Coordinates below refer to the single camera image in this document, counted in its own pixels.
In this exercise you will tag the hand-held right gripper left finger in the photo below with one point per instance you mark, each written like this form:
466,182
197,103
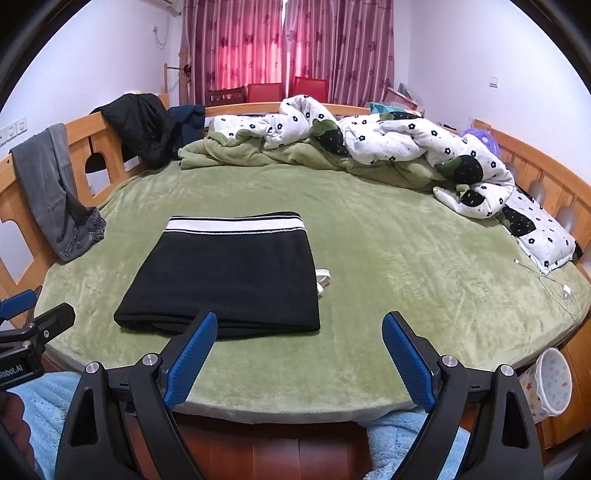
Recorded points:
194,360

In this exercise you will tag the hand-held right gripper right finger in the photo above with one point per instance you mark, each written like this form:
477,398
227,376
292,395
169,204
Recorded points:
408,360

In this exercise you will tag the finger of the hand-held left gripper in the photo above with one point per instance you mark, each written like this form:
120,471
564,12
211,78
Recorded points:
55,321
18,303

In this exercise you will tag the black pants with white stripe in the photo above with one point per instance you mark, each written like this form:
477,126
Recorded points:
231,277

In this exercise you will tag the green plush bed blanket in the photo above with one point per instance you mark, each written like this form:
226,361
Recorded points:
392,258

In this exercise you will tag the grey jeans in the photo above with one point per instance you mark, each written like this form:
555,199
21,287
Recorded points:
51,184

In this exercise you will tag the white star-print trash bin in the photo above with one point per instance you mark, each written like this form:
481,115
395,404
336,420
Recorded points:
554,383

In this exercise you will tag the white floral pillow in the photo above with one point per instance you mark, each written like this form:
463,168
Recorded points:
545,230

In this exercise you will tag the green quilt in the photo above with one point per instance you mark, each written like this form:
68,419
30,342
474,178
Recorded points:
258,159

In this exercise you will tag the black jacket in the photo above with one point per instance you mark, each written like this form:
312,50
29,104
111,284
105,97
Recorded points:
138,124

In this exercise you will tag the white floral duvet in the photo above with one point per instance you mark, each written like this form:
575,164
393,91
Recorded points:
392,138

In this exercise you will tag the purple plush toy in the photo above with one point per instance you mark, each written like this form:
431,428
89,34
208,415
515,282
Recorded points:
482,136

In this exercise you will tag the navy blue garment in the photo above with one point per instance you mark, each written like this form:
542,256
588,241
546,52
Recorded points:
189,120

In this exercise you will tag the teal cloth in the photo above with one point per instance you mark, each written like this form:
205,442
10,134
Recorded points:
382,108

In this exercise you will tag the wooden coat rack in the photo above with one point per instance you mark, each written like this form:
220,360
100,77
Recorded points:
165,78

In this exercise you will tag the dark wooden chair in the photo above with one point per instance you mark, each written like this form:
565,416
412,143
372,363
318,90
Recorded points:
226,94

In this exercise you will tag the red chair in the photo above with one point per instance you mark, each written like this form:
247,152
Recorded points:
264,92
311,87

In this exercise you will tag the pink floral curtain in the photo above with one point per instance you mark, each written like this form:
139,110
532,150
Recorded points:
323,46

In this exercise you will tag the white air conditioner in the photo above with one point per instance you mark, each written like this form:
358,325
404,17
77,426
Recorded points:
168,5

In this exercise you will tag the white wall socket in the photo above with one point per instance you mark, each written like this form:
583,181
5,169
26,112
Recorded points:
21,126
10,131

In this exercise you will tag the wooden bed frame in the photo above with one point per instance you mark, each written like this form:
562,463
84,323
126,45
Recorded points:
85,129

